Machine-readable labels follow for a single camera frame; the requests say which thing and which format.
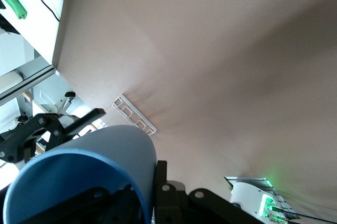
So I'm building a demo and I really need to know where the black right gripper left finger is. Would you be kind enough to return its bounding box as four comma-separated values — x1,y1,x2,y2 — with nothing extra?
31,184,145,224

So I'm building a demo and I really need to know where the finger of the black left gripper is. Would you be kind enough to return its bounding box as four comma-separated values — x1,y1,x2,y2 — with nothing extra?
0,114,54,164
47,107,106,151

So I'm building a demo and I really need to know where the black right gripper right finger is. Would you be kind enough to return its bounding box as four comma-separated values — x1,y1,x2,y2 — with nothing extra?
154,160,264,224

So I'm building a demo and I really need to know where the blue plastic cup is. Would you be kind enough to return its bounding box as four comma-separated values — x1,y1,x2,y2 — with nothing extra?
2,125,158,224

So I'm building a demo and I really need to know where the white box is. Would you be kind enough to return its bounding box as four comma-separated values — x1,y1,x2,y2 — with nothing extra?
0,72,24,96

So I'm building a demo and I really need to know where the green foam tube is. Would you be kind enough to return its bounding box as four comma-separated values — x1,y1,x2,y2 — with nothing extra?
0,0,28,21

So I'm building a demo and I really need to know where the white metal bracket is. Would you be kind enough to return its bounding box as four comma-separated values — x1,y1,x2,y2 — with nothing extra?
39,91,77,116

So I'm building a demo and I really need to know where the aluminium frame rail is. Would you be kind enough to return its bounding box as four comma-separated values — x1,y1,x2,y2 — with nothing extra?
0,65,61,105

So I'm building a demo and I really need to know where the white wire cup rack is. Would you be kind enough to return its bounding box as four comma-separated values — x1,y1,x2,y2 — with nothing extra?
110,94,158,136

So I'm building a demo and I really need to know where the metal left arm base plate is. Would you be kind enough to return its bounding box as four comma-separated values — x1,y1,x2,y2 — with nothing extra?
223,176,301,221

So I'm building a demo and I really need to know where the black cable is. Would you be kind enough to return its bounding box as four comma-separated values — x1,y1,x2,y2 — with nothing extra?
38,0,66,23
271,207,337,222

